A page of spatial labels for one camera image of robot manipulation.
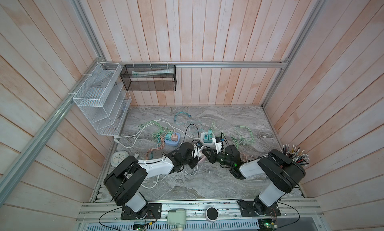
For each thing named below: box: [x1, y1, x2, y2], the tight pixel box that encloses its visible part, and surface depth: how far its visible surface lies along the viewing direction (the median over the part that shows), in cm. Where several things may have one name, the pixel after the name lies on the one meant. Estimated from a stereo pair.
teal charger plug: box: [203, 134, 208, 143], surface depth 95 cm
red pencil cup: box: [281, 143, 310, 167], surface depth 77 cm
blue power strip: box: [164, 132, 181, 147], surface depth 98 cm
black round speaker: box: [205, 206, 219, 222], surface depth 70 cm
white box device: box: [167, 208, 187, 231], surface depth 70 cm
